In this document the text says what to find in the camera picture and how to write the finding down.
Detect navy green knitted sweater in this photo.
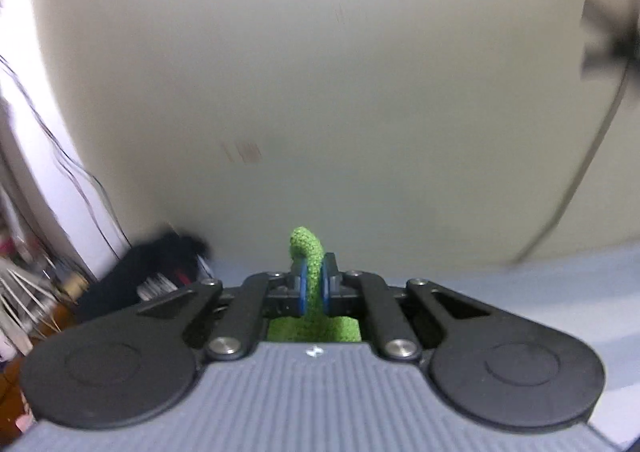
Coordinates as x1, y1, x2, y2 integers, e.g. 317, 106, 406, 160
267, 227, 361, 342

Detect black printed garment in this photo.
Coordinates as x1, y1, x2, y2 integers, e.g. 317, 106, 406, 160
74, 230, 212, 324

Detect blue white striped bedsheet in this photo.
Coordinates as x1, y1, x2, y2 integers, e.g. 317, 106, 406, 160
191, 246, 639, 451

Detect black tape cross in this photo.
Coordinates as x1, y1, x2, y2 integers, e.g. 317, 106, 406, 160
580, 0, 639, 84

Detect thin black wires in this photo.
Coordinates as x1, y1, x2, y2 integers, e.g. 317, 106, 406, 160
0, 54, 132, 251

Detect grey wall cable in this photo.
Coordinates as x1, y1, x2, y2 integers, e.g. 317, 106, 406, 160
506, 51, 637, 267

